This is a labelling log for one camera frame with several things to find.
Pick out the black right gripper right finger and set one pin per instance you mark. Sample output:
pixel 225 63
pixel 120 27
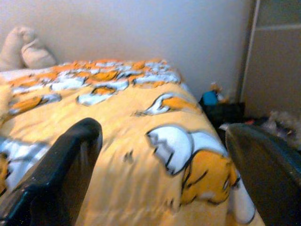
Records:
pixel 272 179

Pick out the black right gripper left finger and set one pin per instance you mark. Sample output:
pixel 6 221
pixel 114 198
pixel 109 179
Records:
pixel 54 179

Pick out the grey fluffy item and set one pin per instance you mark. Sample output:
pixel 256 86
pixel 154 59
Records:
pixel 282 124

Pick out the black bag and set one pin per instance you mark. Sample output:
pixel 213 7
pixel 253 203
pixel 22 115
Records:
pixel 225 113

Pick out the blue orange toy figure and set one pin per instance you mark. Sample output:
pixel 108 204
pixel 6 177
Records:
pixel 210 98

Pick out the yellow orange cartoon blanket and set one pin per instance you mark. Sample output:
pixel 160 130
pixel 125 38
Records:
pixel 131 113

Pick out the beige wardrobe door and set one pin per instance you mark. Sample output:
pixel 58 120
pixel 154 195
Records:
pixel 275 70

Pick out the beige plush toy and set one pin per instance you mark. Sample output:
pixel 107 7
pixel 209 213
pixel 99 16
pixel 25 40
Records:
pixel 37 56
pixel 11 51

